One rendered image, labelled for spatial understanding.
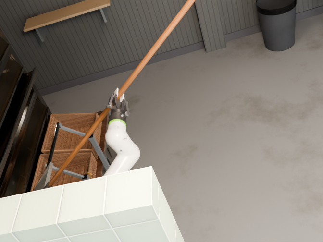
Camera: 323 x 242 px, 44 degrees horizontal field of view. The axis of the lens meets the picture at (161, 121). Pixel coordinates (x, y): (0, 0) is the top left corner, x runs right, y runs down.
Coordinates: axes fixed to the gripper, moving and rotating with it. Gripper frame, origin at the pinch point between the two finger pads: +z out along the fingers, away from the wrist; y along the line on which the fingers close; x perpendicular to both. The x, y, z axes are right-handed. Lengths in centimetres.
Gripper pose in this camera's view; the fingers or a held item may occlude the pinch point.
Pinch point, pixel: (118, 94)
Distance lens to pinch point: 225.0
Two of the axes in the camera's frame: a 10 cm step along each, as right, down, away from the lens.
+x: 5.7, -6.4, -5.2
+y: 8.2, 4.1, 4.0
